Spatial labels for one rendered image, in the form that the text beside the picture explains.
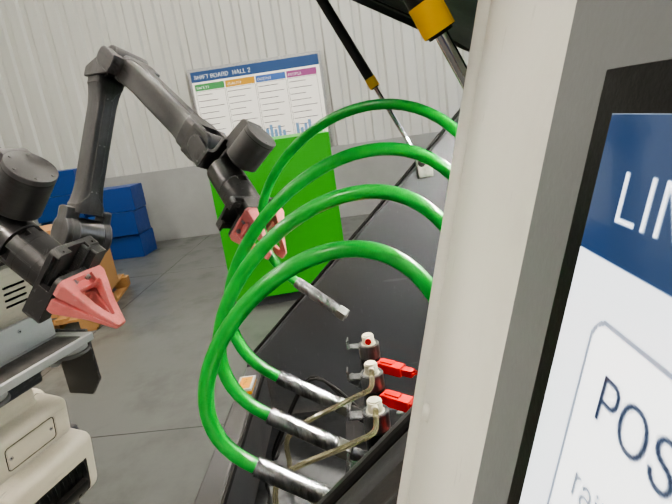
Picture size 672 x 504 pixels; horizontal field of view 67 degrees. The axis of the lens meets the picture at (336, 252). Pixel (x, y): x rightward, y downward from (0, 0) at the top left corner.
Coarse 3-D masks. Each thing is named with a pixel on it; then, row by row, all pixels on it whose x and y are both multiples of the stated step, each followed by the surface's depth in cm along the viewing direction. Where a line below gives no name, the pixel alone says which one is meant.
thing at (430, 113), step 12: (348, 108) 67; (360, 108) 67; (372, 108) 66; (384, 108) 66; (396, 108) 65; (408, 108) 64; (420, 108) 64; (432, 108) 64; (324, 120) 69; (336, 120) 69; (432, 120) 64; (444, 120) 63; (312, 132) 71; (456, 132) 63; (300, 144) 72; (288, 156) 73; (276, 168) 75; (264, 192) 77; (264, 204) 78; (264, 228) 79; (276, 264) 80
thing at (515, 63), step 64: (512, 0) 19; (576, 0) 13; (512, 64) 18; (512, 128) 17; (448, 192) 27; (512, 192) 17; (448, 256) 25; (512, 256) 16; (448, 320) 24; (448, 384) 22; (448, 448) 21
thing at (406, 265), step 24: (360, 240) 40; (288, 264) 40; (312, 264) 40; (408, 264) 40; (264, 288) 40; (240, 312) 41; (216, 336) 42; (216, 360) 42; (216, 432) 44; (240, 456) 45; (264, 480) 45; (288, 480) 45; (312, 480) 46
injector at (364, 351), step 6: (360, 342) 69; (378, 342) 68; (360, 348) 68; (366, 348) 67; (372, 348) 67; (378, 348) 68; (360, 354) 68; (366, 354) 67; (372, 354) 67; (378, 354) 68; (360, 360) 69; (366, 360) 68; (378, 360) 68; (354, 384) 69; (360, 384) 69
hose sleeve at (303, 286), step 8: (296, 280) 79; (304, 280) 80; (296, 288) 80; (304, 288) 79; (312, 288) 79; (312, 296) 78; (320, 296) 78; (320, 304) 78; (328, 304) 78; (336, 304) 78
